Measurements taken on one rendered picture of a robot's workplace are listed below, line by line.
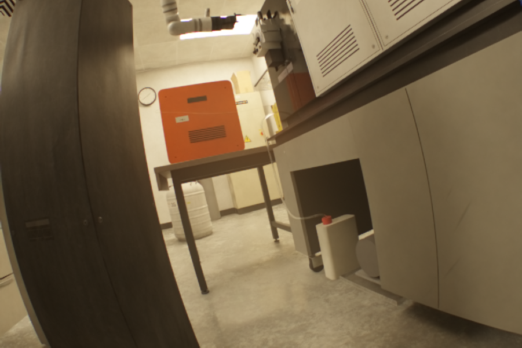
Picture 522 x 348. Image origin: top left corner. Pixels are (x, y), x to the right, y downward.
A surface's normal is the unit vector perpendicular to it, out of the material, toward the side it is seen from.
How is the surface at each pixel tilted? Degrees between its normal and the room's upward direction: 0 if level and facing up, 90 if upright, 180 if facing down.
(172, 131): 90
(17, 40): 90
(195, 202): 90
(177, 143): 90
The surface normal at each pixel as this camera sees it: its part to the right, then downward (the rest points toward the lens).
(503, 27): -0.93, 0.18
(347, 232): 0.29, -0.14
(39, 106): -0.02, -0.07
